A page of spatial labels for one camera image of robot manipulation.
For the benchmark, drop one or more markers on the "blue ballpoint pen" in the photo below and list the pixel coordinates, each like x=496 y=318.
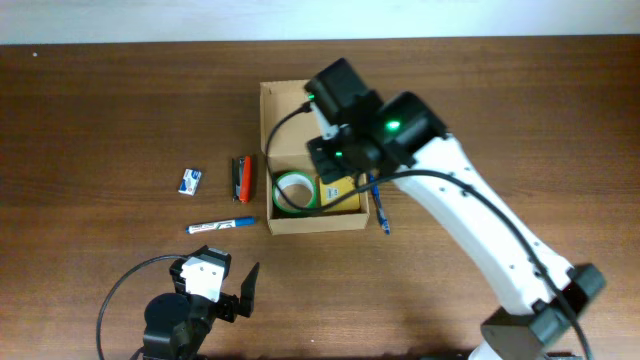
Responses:
x=381 y=217

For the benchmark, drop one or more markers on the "brown cardboard box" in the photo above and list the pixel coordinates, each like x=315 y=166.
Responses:
x=288 y=152

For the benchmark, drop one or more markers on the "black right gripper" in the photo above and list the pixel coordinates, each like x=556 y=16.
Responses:
x=323 y=160

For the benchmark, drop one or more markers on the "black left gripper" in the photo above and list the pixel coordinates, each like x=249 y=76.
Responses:
x=230 y=305

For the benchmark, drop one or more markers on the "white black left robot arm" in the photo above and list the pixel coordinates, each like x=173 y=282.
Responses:
x=178 y=323

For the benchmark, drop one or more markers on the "yellow spiral notepad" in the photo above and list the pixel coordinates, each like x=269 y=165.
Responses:
x=330 y=193

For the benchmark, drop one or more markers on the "blue white marker pen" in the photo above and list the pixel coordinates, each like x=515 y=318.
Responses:
x=220 y=225

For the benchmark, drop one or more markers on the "green tape roll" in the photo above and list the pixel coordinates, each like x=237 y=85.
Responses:
x=294 y=189

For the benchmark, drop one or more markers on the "small blue white staple box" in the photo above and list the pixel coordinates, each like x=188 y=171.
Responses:
x=190 y=182

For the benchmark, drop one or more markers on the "orange black stapler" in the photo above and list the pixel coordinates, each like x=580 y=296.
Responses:
x=242 y=178

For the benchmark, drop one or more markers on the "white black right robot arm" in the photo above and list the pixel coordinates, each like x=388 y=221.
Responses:
x=541 y=294

